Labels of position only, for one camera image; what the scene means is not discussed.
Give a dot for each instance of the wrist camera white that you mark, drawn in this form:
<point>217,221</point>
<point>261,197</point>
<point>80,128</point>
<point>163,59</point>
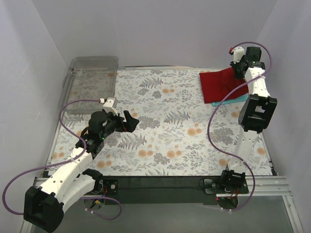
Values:
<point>237,53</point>
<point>109,105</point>

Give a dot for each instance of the red t shirt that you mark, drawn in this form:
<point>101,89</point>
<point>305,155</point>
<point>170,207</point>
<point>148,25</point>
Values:
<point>216,85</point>

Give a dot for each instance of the clear plastic bin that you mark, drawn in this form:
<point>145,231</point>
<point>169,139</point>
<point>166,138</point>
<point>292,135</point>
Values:
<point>88,78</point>

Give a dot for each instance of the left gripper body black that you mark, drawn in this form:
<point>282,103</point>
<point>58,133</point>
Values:
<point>121,123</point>

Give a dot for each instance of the folded teal t shirt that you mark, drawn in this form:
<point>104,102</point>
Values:
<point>239,99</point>

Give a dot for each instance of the aluminium frame rail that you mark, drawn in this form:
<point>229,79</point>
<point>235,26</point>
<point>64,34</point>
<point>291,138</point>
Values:
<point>257,185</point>

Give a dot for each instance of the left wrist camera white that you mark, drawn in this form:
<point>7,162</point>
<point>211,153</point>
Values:
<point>109,105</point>

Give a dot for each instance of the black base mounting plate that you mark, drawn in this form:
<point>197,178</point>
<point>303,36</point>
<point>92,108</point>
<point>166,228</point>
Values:
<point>165,189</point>

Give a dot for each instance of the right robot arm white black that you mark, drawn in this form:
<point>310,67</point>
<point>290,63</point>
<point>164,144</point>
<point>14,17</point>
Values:
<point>254,117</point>

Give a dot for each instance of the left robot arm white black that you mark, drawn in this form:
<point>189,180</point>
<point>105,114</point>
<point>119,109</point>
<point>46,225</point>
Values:
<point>46,205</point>

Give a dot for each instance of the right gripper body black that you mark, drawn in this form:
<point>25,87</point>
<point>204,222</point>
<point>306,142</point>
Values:
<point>237,68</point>

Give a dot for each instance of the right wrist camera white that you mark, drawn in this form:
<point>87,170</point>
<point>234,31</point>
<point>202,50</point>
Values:
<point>237,53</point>

